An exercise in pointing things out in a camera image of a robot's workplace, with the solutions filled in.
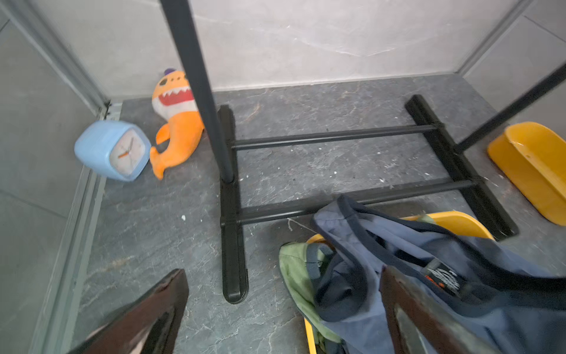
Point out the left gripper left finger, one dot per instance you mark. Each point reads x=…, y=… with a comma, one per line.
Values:
x=148, y=325

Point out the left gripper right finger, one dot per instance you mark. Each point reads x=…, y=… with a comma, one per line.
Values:
x=415, y=319

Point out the navy blue tank top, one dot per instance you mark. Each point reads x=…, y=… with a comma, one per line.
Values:
x=514, y=305

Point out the green tank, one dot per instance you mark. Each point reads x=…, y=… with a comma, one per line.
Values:
x=300, y=283

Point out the large yellow tray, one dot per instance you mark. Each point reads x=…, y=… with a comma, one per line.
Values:
x=457, y=222

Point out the black clothes rack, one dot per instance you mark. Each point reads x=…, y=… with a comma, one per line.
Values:
x=220, y=126

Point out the small yellow bin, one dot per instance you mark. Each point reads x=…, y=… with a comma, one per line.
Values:
x=532, y=157

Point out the orange toy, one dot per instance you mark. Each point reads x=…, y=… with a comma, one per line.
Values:
x=173, y=101

